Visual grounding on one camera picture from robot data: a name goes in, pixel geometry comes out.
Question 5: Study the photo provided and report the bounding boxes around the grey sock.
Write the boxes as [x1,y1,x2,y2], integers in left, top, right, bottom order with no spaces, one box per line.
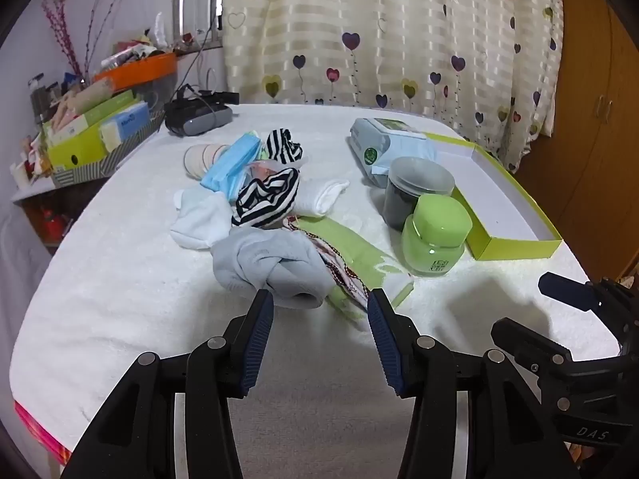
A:
[212,230,333,310]

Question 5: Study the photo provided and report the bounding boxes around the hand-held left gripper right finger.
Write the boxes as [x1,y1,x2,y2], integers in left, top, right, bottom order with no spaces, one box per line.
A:
[367,287,582,479]

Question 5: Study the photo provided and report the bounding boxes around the grey headset device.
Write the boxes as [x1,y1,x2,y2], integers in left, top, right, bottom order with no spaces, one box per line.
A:
[165,87,235,137]

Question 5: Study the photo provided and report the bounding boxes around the heart print curtain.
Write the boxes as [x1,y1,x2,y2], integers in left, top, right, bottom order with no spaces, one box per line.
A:
[220,0,567,173]

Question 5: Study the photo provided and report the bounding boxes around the wooden wardrobe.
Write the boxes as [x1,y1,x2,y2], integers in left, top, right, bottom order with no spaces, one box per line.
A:
[509,0,639,283]

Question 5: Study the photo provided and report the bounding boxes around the wet wipes pack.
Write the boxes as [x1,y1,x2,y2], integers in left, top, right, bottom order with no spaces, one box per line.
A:
[348,117,443,188]

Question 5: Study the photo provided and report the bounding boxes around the grey patterned box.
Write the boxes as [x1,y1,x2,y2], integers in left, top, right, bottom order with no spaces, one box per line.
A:
[52,125,167,186]

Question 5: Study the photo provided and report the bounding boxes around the purple flower branches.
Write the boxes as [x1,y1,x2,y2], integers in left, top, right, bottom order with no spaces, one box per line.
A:
[41,0,138,87]

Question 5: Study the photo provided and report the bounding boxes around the pile of small clutter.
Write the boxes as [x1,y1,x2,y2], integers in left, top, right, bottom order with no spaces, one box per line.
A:
[99,27,177,68]

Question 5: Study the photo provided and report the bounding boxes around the side table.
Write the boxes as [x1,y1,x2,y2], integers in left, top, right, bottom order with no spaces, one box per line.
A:
[11,172,125,257]

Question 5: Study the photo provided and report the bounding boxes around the pink printed sheet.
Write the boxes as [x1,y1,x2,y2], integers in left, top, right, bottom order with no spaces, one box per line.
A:
[14,400,71,466]

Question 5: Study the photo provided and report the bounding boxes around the lime green file box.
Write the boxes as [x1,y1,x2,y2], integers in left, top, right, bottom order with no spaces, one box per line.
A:
[47,124,109,170]

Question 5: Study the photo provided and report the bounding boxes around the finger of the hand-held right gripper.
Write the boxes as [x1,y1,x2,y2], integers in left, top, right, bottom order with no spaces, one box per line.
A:
[538,272,607,314]
[490,318,573,376]

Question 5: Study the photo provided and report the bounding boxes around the green jar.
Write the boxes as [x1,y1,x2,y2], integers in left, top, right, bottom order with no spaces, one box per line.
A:
[401,193,473,277]

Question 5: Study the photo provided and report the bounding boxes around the red bottle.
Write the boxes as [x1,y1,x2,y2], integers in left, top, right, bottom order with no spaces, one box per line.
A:
[42,206,71,241]

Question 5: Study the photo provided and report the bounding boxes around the white cable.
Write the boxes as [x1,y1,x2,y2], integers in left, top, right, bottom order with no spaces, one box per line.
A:
[196,52,218,91]

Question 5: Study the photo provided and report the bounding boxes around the lime green cardboard box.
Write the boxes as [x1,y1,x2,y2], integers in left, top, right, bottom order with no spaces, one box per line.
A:
[424,132,564,261]

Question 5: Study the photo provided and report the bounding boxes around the beige rolled towel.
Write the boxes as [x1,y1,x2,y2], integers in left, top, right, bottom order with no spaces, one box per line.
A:
[62,81,131,113]

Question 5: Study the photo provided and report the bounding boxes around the blue tissue pack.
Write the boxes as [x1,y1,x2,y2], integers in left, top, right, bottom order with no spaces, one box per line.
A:
[99,104,151,149]

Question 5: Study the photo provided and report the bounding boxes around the light blue white sock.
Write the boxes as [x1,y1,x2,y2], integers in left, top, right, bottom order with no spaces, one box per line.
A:
[170,190,236,250]

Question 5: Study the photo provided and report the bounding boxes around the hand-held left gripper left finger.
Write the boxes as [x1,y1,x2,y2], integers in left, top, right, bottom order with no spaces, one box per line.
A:
[60,288,275,479]

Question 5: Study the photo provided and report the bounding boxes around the black white striped sock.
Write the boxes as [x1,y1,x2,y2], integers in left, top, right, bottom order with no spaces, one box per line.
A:
[231,167,301,229]
[262,129,305,166]

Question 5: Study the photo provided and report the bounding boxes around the blue face mask stack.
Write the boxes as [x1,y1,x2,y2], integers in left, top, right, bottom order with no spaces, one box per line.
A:
[200,132,263,196]

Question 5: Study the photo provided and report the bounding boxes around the green cloth with braided trim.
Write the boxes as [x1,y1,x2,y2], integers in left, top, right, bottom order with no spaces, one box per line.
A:
[284,218,416,331]

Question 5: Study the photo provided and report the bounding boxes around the window frame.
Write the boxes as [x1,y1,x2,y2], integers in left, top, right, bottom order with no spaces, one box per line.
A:
[170,0,225,51]

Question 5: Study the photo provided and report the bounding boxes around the long green box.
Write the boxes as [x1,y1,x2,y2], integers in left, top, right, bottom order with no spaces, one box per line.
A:
[85,90,139,127]

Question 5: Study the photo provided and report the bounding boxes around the orange tray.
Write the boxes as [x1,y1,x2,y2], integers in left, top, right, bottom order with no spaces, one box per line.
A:
[92,52,179,95]

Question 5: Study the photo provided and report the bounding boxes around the beige striped sock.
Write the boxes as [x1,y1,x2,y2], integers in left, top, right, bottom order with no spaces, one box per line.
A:
[184,144,233,178]

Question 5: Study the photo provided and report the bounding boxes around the black cable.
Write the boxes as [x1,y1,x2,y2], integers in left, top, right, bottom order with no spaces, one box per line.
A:
[172,15,223,98]

